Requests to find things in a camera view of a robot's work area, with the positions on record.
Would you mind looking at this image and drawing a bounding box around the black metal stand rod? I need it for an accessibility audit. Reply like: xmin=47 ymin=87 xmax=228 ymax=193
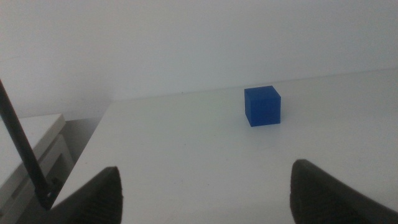
xmin=0 ymin=79 xmax=63 ymax=211

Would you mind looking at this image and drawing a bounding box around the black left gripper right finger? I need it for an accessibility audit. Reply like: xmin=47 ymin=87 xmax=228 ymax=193
xmin=289 ymin=159 xmax=398 ymax=224

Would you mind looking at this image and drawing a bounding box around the blue cube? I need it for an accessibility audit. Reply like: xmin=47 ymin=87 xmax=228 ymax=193
xmin=244 ymin=85 xmax=282 ymax=128

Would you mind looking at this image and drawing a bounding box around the white side furniture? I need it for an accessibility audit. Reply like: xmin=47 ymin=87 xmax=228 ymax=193
xmin=0 ymin=113 xmax=75 ymax=224

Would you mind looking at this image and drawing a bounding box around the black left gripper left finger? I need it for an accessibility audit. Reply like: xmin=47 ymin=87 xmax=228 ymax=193
xmin=37 ymin=166 xmax=124 ymax=224

